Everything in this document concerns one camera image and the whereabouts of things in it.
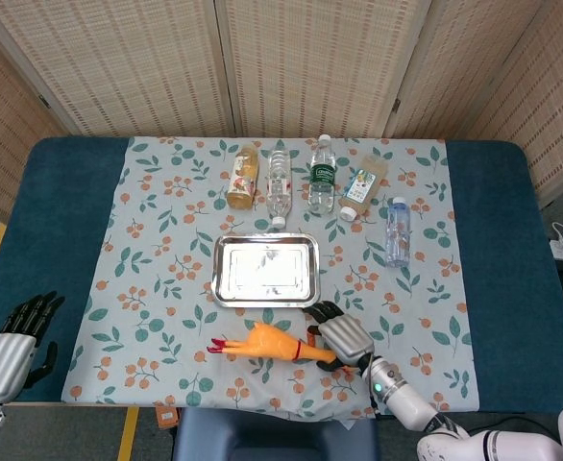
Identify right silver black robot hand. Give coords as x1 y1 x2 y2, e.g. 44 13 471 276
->
302 301 377 375

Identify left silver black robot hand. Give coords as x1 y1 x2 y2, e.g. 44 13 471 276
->
0 291 66 404

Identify yellow rubber chicken toy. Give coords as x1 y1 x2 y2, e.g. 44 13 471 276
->
207 322 360 377

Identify rectangular stainless steel tray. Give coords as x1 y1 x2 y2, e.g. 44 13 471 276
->
212 233 322 309

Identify small clear bluish water bottle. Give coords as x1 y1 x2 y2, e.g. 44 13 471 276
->
385 195 412 269

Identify blue padded chair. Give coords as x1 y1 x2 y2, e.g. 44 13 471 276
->
172 407 379 461

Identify square juice bottle colourful label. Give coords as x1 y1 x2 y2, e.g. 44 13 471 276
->
338 155 389 222

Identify clear bottle green label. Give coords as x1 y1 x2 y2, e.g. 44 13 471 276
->
307 133 337 216

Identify clear bottle red white label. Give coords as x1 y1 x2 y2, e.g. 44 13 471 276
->
265 149 295 228

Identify orange hanging tag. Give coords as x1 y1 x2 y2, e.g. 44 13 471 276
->
156 405 180 429

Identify floral leaf print tablecloth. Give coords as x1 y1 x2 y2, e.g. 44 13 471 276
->
60 136 482 422

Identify yellow tea drink bottle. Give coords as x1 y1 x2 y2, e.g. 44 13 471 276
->
227 145 260 211

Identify woven bamboo folding screen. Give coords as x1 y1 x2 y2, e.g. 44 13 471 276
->
0 0 563 225

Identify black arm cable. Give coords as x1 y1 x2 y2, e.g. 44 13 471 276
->
363 355 379 410

